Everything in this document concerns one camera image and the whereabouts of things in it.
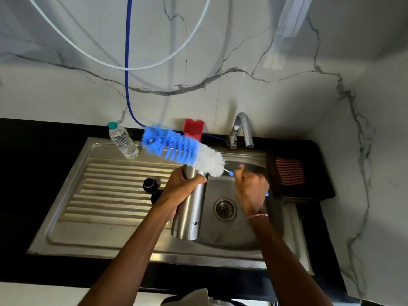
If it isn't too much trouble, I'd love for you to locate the person's right hand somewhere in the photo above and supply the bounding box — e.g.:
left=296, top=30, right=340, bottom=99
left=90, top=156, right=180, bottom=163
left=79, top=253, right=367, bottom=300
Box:
left=233, top=164, right=271, bottom=219

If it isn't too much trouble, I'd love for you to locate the person's left hand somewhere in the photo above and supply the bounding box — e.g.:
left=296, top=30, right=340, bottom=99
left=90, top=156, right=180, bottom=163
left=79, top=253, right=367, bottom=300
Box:
left=152, top=165, right=207, bottom=225

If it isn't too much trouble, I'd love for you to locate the steel flask bottle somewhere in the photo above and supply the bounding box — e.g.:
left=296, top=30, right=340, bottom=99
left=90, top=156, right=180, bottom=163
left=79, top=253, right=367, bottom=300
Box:
left=170, top=164, right=208, bottom=242

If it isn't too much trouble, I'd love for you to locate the black flask stopper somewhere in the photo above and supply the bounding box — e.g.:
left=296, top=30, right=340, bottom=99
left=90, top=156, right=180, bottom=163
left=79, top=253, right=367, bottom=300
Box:
left=142, top=177, right=159, bottom=194

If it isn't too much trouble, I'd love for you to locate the blue white bottle brush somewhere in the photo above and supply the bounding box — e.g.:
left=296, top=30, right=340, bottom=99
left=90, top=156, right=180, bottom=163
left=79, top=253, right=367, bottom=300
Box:
left=141, top=124, right=270, bottom=198

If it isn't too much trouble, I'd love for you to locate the person's left forearm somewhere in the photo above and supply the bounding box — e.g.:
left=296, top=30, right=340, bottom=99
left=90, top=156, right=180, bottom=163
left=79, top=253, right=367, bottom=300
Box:
left=76, top=207, right=174, bottom=306

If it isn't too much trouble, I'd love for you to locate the person's right forearm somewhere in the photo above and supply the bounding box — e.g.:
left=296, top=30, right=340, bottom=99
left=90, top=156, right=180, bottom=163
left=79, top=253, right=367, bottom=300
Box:
left=247, top=216, right=334, bottom=306

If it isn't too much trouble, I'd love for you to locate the clear plastic water bottle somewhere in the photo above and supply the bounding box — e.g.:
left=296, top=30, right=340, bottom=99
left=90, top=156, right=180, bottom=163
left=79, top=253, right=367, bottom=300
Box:
left=107, top=121, right=139, bottom=160

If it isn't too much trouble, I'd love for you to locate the metal sink drain strainer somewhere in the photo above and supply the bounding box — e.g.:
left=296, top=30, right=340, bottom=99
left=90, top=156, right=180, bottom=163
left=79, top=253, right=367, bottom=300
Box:
left=213, top=198, right=238, bottom=223

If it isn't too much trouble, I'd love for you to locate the red checkered cloth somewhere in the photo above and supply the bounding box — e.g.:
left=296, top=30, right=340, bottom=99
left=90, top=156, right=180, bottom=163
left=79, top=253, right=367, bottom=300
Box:
left=275, top=157, right=306, bottom=186

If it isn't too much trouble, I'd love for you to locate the chrome sink faucet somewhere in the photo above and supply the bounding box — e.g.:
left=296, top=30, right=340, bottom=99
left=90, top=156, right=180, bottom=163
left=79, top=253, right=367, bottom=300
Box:
left=229, top=112, right=255, bottom=150

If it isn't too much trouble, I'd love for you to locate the dark woven tray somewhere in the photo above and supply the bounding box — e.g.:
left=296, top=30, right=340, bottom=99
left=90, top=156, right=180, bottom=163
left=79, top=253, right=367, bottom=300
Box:
left=267, top=140, right=336, bottom=204

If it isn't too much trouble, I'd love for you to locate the red plastic brush holder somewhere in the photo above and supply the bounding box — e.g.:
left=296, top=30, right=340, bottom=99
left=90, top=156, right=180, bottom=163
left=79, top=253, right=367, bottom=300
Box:
left=183, top=118, right=205, bottom=142

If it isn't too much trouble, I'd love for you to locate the stainless steel sink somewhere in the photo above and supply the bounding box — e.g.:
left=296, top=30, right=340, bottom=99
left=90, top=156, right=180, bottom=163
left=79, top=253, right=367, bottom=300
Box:
left=27, top=136, right=315, bottom=276

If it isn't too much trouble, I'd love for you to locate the white hose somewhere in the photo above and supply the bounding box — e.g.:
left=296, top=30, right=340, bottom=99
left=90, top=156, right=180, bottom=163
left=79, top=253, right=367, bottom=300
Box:
left=26, top=0, right=213, bottom=71

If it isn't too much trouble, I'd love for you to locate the blue hose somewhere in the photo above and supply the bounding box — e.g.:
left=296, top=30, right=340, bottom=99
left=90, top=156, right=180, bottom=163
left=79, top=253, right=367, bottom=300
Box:
left=124, top=0, right=230, bottom=142

